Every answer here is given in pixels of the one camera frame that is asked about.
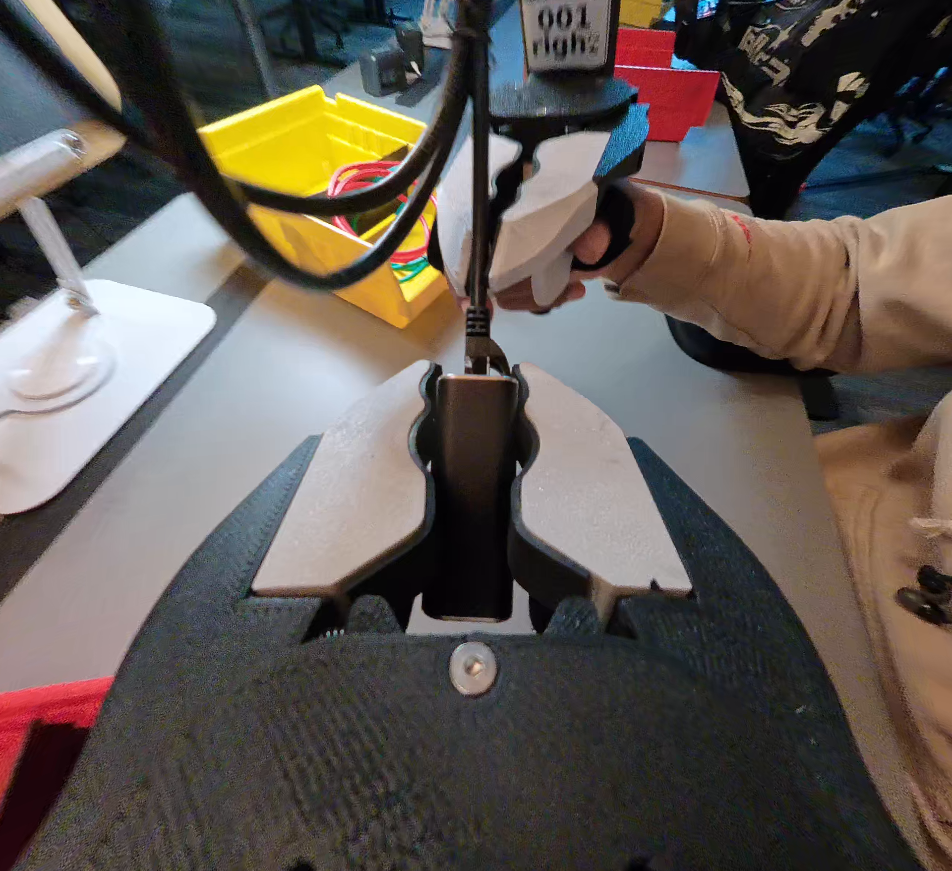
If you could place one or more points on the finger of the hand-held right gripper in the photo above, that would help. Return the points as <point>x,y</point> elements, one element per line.
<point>543,209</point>
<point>457,231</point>

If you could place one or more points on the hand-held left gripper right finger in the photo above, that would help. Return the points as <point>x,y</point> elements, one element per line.
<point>595,499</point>

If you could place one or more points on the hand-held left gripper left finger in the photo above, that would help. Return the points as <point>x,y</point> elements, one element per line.
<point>349,499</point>

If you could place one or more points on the black ethernet adapter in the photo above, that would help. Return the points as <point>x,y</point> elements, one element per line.
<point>472,499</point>

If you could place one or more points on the person's right forearm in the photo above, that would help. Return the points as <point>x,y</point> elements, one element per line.
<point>781,291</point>

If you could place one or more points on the person's right hand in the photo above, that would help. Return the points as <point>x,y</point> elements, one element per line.
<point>645,220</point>

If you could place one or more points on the small black box device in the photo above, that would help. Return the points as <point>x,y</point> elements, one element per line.
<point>383,71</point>

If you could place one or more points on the white board stand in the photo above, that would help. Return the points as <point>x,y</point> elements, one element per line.
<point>111,380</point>

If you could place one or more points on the grey light stand pole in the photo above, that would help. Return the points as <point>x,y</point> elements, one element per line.
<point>249,15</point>

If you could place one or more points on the black divider card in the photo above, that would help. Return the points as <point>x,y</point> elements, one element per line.
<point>37,774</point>

